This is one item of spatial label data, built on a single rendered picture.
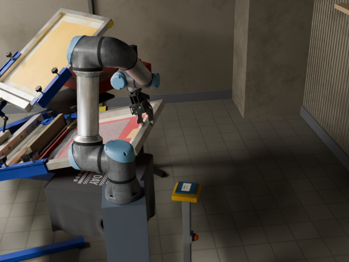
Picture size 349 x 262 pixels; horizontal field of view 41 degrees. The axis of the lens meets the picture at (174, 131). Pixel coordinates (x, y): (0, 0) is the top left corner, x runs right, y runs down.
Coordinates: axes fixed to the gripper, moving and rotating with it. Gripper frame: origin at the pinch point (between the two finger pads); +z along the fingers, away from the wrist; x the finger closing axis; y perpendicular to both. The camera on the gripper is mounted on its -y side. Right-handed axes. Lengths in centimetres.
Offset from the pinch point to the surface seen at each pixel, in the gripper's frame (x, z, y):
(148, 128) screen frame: 1.9, 0.1, 6.0
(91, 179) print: -37.7, 21.7, 10.0
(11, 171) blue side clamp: -66, -1, 30
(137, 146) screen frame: 1.9, 0.1, 25.2
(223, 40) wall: -10, 50, -333
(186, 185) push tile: 13.5, 33.6, 10.3
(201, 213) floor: -20, 125, -94
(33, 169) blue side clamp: -53, 0, 30
